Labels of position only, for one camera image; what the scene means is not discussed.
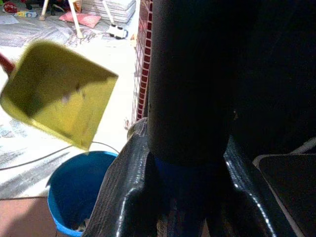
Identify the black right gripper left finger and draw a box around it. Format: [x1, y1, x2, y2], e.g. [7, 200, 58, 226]
[82, 117, 171, 237]

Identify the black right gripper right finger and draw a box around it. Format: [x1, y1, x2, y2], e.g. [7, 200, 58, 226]
[209, 135, 297, 237]

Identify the yellow dustpan red handle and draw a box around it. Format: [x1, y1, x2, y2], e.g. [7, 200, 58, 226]
[0, 40, 119, 151]

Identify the black broom handle blue ferrule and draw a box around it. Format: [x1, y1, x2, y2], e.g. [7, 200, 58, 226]
[147, 0, 257, 218]

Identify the blue plastic bucket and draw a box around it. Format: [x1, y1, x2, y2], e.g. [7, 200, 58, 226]
[47, 151, 119, 237]

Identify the black flat panel white edge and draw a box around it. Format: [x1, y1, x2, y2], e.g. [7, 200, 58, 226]
[252, 137, 316, 237]

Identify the red white grid fence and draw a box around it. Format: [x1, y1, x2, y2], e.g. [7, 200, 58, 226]
[131, 0, 154, 122]

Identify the white toy car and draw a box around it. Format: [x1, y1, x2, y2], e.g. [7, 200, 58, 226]
[106, 23, 129, 40]

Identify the pink pillow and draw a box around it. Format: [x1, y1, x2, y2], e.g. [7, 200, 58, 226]
[59, 11, 102, 29]

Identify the grey patterned rug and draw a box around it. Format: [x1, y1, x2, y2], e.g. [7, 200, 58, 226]
[0, 8, 139, 199]

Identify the folded white mattress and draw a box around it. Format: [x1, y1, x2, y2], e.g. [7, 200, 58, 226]
[83, 0, 137, 24]

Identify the colourful flat box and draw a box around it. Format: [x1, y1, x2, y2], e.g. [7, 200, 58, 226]
[14, 10, 38, 18]

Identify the white paper sheet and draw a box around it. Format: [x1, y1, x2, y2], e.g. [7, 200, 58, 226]
[0, 15, 20, 26]

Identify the red toy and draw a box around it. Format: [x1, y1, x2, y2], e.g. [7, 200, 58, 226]
[2, 1, 19, 14]

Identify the thin grey cable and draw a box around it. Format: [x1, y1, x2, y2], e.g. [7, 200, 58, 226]
[0, 141, 119, 171]

